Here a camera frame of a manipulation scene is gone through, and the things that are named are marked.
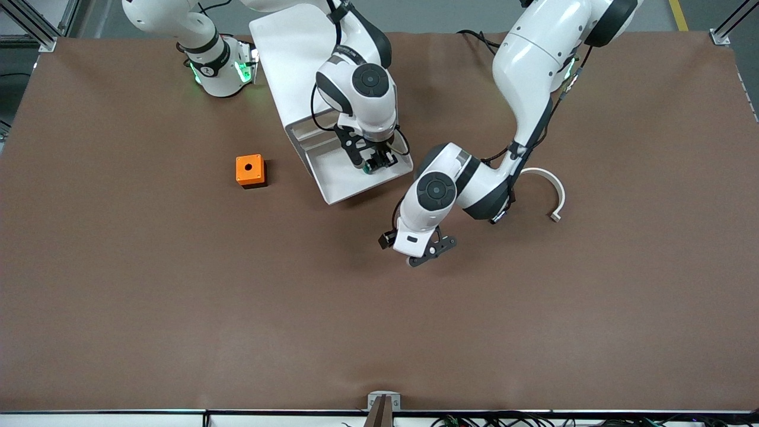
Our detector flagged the right arm base connector panel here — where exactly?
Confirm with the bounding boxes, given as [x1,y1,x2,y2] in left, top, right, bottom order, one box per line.
[237,37,260,84]

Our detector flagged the brown table mat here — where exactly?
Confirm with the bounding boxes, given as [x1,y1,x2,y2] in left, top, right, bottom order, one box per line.
[0,30,759,413]

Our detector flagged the orange box with hole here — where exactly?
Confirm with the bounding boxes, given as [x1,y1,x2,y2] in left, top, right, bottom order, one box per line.
[235,154,268,189]

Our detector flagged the brown upright bar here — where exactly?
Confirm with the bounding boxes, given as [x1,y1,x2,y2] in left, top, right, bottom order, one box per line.
[365,396,395,427]

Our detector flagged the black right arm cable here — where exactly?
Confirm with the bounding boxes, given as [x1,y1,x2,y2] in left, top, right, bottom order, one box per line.
[310,0,411,158]

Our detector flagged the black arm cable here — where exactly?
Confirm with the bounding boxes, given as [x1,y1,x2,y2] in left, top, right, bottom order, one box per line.
[310,0,411,158]
[480,44,594,173]

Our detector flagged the white curved plastic bracket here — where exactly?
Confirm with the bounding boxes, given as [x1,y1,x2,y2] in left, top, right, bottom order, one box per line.
[519,167,566,223]

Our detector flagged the black base cable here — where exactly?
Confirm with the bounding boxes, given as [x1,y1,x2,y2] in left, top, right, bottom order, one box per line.
[457,28,502,54]

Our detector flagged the grey metal bracket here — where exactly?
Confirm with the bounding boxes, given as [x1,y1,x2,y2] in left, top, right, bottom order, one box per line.
[368,391,401,411]

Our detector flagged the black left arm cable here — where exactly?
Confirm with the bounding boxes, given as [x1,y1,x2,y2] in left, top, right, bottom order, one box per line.
[480,44,594,173]

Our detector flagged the tangled black cables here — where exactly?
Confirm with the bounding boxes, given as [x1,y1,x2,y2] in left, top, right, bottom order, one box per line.
[341,412,759,427]

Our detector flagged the aluminium frame profile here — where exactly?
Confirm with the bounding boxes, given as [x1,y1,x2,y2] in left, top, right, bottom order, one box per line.
[0,0,81,53]
[710,0,759,47]

